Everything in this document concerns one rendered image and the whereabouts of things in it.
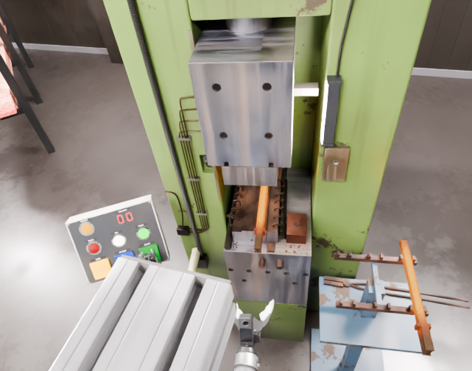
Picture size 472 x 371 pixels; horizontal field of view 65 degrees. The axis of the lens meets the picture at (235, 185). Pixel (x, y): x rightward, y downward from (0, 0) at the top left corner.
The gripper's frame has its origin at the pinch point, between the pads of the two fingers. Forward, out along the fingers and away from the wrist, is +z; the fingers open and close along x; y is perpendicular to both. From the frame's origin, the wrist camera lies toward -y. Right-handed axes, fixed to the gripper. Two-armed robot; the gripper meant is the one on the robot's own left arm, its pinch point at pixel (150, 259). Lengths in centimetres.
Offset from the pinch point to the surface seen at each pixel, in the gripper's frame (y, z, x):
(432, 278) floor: -92, 47, -160
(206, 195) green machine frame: 13.5, 19.3, -29.6
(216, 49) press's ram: 69, -27, -41
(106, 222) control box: 18.2, 5.2, 12.4
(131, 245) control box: 5.9, 5.2, 6.1
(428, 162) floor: -45, 129, -228
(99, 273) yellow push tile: -1.3, 4.4, 21.5
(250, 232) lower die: -3.5, 4.2, -42.8
